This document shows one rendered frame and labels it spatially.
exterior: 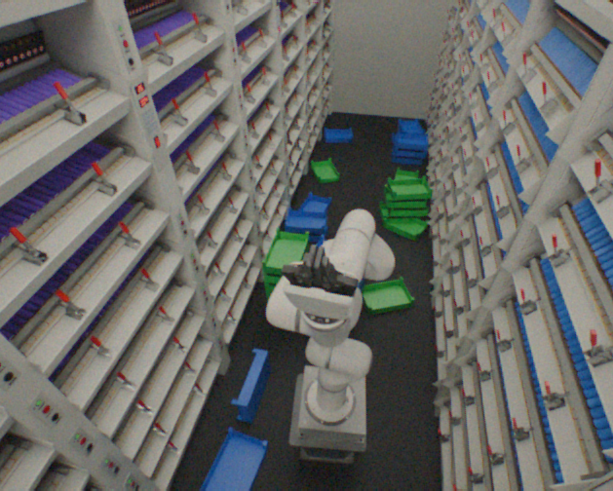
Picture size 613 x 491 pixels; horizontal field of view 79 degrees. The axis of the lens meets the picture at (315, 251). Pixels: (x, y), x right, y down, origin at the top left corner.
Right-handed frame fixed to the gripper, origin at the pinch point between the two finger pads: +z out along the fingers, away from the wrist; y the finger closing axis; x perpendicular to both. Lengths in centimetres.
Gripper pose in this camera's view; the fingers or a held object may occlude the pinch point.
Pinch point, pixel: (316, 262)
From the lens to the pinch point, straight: 46.5
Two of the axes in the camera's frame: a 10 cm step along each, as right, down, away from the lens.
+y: -9.7, -1.8, 1.8
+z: -0.9, -4.4, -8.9
